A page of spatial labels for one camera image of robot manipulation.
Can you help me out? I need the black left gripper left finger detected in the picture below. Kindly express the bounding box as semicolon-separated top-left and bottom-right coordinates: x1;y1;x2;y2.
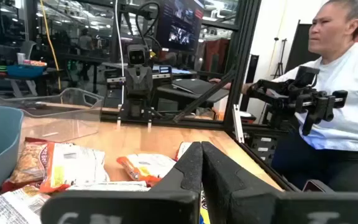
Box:
40;141;203;224

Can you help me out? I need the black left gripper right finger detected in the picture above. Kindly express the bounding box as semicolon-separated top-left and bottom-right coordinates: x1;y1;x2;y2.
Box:
201;141;358;224

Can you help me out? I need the red ramen noodle pack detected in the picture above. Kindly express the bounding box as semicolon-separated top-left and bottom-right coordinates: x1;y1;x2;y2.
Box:
1;137;49;194
175;141;196;162

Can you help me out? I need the orange ramen noodle pack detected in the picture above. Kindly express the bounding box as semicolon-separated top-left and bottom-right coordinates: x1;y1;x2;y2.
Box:
39;142;111;194
116;152;177;187

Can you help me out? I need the blue ramen noodle pack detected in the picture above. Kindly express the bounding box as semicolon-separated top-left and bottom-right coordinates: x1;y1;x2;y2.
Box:
199;185;211;224

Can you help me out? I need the red white snack packet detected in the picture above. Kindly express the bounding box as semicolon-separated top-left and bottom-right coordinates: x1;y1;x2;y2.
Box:
0;184;52;224

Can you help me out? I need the clear plastic bin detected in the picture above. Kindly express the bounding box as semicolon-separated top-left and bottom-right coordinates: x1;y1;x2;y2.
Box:
0;87;105;144

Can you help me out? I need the black power strip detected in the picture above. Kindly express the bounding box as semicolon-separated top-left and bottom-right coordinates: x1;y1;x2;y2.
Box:
246;134;276;164

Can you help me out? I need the dark grey laptop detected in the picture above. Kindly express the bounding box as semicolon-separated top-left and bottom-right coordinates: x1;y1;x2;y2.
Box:
172;78;218;96

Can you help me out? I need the person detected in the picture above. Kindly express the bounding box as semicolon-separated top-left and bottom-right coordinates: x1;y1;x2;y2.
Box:
241;0;358;193
78;27;94;54

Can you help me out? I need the black computer monitor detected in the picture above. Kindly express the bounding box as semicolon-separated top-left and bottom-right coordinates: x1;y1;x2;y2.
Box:
155;0;205;54

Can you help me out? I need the person's hand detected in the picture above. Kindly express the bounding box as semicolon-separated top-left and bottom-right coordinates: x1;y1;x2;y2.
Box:
209;77;232;91

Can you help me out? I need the blue plastic bowl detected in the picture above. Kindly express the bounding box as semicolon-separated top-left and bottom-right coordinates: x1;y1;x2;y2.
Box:
6;63;47;79

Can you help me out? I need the black upright panel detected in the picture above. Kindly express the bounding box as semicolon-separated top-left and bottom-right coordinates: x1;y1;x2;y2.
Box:
283;20;322;74

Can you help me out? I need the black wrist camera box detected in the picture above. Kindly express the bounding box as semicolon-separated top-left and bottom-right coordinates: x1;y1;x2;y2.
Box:
126;43;151;68

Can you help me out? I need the white hanging cable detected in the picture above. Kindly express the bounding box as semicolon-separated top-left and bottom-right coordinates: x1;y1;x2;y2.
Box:
114;0;126;108

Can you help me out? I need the silver metal bracket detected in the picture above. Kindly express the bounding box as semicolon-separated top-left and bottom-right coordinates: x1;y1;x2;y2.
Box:
232;104;246;144

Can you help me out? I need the yellow hanging cable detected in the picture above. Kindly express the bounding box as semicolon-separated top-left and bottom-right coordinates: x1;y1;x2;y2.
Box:
39;0;62;91

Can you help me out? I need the black aluminium table frame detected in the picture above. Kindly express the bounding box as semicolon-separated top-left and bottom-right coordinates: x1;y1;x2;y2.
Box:
99;0;295;192

